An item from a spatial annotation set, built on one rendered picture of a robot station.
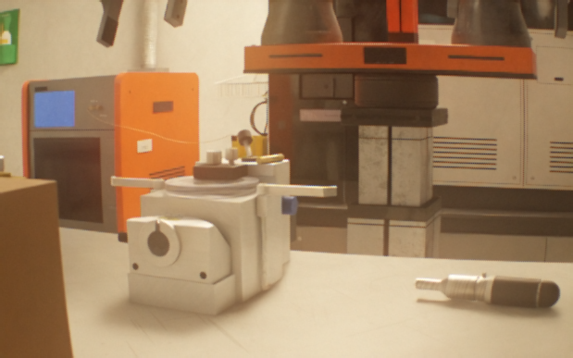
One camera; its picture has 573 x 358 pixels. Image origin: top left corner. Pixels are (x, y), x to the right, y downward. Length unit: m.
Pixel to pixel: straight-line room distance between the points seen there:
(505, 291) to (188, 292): 0.27
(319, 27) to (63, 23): 2.98
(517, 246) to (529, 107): 0.40
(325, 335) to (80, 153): 1.39
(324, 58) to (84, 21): 2.91
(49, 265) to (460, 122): 1.92
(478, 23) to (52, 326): 1.05
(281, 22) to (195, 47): 2.37
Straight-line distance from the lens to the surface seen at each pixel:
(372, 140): 1.24
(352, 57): 1.23
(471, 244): 2.06
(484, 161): 2.09
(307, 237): 2.16
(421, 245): 1.23
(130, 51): 3.85
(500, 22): 1.19
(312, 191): 0.63
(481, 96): 2.08
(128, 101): 1.80
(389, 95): 1.21
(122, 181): 0.72
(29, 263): 0.21
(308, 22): 1.28
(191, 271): 0.60
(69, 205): 1.92
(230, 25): 3.56
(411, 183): 1.23
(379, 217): 1.24
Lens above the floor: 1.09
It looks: 7 degrees down
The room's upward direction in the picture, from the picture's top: straight up
